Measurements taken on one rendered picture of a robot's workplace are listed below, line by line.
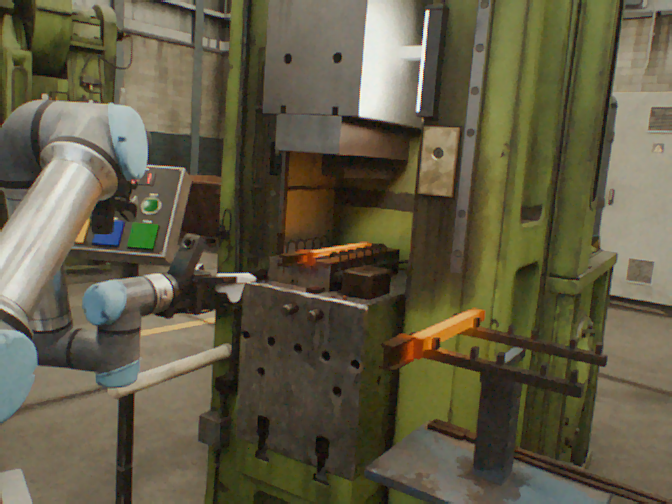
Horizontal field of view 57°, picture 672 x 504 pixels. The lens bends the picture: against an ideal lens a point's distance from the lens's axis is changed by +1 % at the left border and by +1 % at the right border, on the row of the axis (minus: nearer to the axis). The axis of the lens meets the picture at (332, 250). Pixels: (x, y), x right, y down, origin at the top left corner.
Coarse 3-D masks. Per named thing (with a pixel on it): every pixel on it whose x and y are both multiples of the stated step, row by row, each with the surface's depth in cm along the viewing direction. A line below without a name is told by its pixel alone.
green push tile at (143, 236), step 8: (136, 224) 172; (144, 224) 172; (152, 224) 172; (136, 232) 172; (144, 232) 171; (152, 232) 171; (136, 240) 171; (144, 240) 170; (152, 240) 170; (144, 248) 170; (152, 248) 170
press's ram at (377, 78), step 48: (288, 0) 159; (336, 0) 152; (384, 0) 154; (432, 0) 178; (288, 48) 160; (336, 48) 153; (384, 48) 157; (288, 96) 161; (336, 96) 154; (384, 96) 161
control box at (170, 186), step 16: (160, 176) 179; (176, 176) 178; (144, 192) 177; (160, 192) 177; (176, 192) 176; (160, 208) 175; (176, 208) 176; (128, 224) 173; (160, 224) 173; (176, 224) 177; (128, 240) 172; (160, 240) 171; (176, 240) 178; (80, 256) 177; (96, 256) 176; (112, 256) 174; (128, 256) 172; (144, 256) 171; (160, 256) 169
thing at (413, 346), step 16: (448, 320) 126; (464, 320) 127; (400, 336) 107; (416, 336) 112; (432, 336) 114; (448, 336) 121; (384, 352) 102; (400, 352) 105; (416, 352) 108; (384, 368) 103; (400, 368) 104
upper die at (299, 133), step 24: (288, 120) 162; (312, 120) 158; (336, 120) 155; (360, 120) 162; (288, 144) 163; (312, 144) 159; (336, 144) 155; (360, 144) 164; (384, 144) 176; (408, 144) 189
